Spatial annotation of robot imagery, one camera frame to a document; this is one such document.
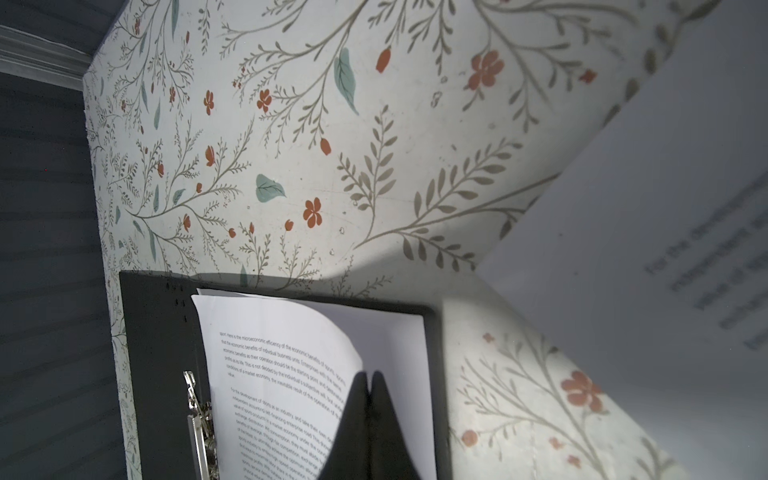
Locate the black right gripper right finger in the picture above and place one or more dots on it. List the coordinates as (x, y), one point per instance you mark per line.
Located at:
(388, 455)

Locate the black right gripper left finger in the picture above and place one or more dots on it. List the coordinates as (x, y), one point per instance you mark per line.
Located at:
(349, 455)

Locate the black file folder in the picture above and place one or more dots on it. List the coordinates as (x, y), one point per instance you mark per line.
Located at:
(156, 360)

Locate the metal folder clip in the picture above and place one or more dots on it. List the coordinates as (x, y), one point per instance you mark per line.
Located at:
(201, 432)

